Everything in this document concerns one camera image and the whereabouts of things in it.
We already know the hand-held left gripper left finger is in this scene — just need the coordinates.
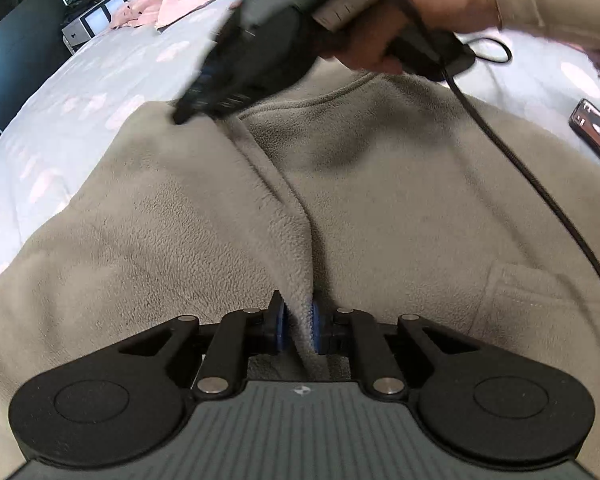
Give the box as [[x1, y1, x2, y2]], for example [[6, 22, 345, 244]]
[[117, 290, 287, 403]]

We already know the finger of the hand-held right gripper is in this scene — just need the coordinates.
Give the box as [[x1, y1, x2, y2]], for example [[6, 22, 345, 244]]
[[172, 40, 261, 127]]

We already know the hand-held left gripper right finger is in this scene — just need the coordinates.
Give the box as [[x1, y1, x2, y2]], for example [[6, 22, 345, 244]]
[[307, 301, 481, 403]]

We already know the beige fleece jacket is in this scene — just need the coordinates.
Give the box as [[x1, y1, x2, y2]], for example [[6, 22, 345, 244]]
[[0, 67, 600, 480]]

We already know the bed with dotted grey sheet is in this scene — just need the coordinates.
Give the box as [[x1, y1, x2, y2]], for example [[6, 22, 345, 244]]
[[0, 0, 600, 480]]

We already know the nightstand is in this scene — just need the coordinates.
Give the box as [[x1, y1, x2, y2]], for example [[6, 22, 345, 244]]
[[61, 0, 138, 53]]

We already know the black wardrobe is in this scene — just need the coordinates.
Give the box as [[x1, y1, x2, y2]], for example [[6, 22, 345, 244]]
[[0, 0, 81, 136]]

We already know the black smartphone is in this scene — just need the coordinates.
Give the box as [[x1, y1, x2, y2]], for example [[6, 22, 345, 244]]
[[569, 99, 600, 183]]

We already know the black cable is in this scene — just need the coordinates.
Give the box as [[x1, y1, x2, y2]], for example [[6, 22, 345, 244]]
[[442, 35, 600, 311]]

